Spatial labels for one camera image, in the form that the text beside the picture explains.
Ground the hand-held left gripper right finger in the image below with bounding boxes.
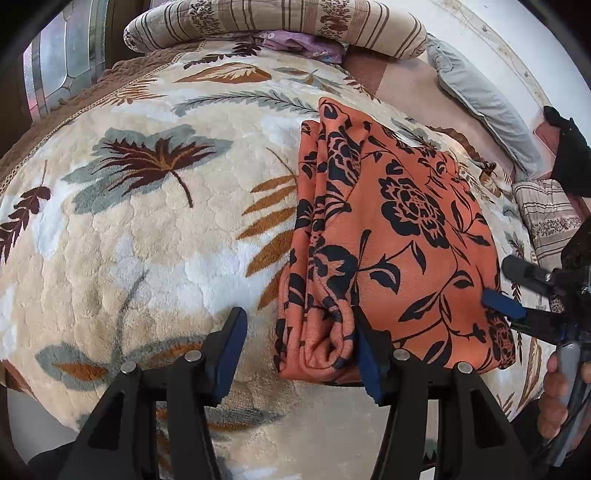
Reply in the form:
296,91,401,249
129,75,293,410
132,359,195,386
351,307,532,480

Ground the grey pillow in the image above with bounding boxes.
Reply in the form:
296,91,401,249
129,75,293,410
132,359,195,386
426,34,546,179

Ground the pink bed sheet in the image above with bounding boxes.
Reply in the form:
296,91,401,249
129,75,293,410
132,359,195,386
346,44,591,204

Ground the person's right hand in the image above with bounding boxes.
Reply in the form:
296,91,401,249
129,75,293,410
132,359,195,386
537,354,591,439

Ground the purple cloth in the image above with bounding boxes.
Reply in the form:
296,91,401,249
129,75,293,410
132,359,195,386
252,30,350,64

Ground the wooden glass panel wardrobe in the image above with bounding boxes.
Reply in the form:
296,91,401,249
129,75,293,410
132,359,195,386
21,0,112,123

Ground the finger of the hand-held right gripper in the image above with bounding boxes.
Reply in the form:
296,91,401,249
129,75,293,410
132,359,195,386
501,255,562,298
481,288,570,345

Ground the small striped floral pillow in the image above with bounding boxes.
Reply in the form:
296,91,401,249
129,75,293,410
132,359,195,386
512,179,585,274

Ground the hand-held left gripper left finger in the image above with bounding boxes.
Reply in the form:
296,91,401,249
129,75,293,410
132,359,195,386
76,307,249,480

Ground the orange black floral cloth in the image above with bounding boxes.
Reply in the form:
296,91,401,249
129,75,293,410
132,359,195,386
273,98,517,386

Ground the long striped floral pillow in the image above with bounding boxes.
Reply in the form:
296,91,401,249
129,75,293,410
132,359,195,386
124,0,428,60

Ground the cream leaf print blanket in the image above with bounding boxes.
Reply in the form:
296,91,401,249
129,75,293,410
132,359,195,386
0,39,555,480

